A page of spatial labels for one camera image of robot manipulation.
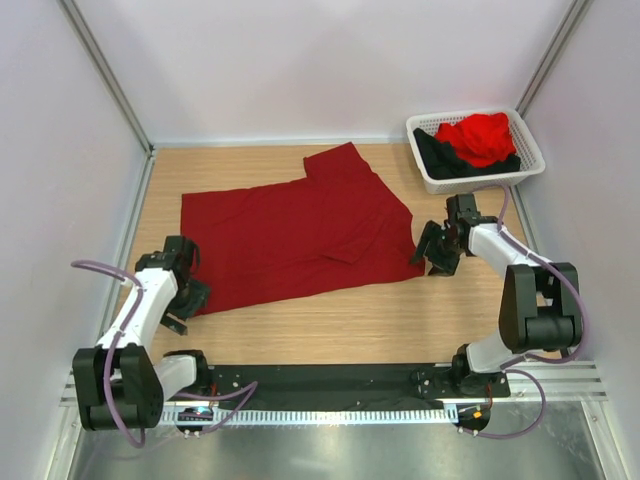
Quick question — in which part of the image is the left aluminium corner post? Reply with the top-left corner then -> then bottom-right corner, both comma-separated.
58,0 -> 155,154

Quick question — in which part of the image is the white slotted cable duct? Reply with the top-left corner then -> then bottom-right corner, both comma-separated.
158,405 -> 459,427

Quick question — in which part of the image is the bright red shirt in basket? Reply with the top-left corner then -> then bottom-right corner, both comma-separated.
435,112 -> 516,168

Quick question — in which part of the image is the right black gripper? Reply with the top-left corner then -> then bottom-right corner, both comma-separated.
409,220 -> 465,277

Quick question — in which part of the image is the black shirt in basket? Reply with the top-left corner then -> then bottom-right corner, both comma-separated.
413,128 -> 521,180

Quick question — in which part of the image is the dark red t-shirt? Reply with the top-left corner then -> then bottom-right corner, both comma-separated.
180,143 -> 425,315

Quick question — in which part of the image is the aluminium corner post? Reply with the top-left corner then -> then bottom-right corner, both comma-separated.
58,0 -> 155,154
515,0 -> 593,118

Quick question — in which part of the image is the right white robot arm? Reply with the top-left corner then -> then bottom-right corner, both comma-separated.
411,193 -> 586,397

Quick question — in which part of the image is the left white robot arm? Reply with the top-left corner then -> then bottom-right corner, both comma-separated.
71,235 -> 212,431

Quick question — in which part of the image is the purple cable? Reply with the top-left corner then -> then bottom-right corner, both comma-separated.
70,259 -> 259,461
457,185 -> 589,441

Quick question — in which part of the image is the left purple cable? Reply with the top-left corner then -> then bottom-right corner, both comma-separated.
70,259 -> 259,461

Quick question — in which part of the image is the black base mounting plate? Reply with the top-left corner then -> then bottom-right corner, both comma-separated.
186,363 -> 511,412

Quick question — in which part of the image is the aluminium front frame rail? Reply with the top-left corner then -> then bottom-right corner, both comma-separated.
58,364 -> 609,407

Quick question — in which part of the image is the right aluminium corner post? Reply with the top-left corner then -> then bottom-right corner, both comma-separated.
515,0 -> 593,118

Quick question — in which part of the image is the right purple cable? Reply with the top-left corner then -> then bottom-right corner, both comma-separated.
457,185 -> 589,441

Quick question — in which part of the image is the white plastic basket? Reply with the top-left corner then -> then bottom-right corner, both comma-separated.
405,108 -> 546,194

